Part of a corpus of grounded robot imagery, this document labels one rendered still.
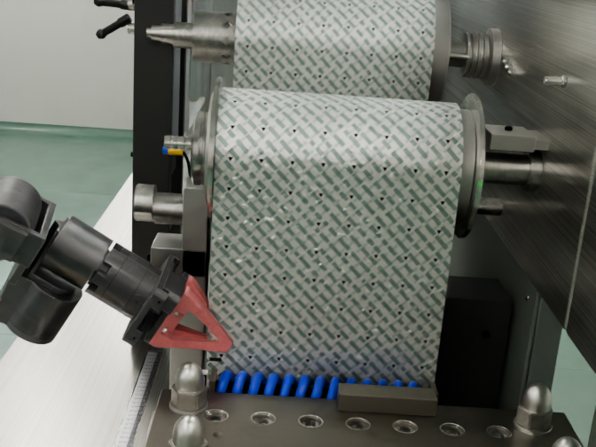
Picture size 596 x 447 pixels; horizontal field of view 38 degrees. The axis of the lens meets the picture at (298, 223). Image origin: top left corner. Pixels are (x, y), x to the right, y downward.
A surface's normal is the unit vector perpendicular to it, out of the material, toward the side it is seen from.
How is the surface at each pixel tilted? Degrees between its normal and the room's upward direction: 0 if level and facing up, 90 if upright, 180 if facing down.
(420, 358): 90
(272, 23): 67
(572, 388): 0
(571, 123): 90
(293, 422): 0
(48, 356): 0
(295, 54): 92
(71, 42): 90
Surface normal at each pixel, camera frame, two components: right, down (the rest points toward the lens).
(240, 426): 0.07, -0.95
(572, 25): -1.00, -0.06
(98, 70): 0.00, 0.30
